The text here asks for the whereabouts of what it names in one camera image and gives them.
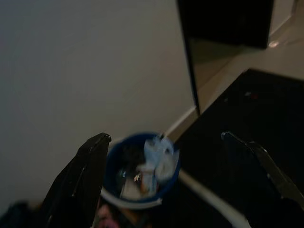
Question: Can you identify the white crumpled plastic bag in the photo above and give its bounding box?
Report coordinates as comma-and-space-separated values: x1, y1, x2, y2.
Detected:
143, 135, 179, 186

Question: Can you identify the blue rubbish bin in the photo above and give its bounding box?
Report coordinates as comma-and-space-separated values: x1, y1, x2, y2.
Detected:
101, 132, 182, 210

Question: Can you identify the black floor mat white edge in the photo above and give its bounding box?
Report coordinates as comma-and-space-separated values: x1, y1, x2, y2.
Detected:
166, 68, 304, 228

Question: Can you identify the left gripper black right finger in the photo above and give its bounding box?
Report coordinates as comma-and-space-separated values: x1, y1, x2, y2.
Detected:
220, 132, 304, 228

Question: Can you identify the black cabinet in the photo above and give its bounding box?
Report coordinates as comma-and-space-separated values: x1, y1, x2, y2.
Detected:
177, 0, 274, 115

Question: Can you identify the white carton trash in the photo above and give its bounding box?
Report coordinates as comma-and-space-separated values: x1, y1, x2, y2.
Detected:
120, 163, 158, 199

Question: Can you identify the pink crumpled item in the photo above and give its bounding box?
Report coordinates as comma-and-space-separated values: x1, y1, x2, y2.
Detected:
96, 203, 121, 228

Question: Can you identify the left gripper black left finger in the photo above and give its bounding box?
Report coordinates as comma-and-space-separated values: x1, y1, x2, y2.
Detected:
46, 132, 112, 228

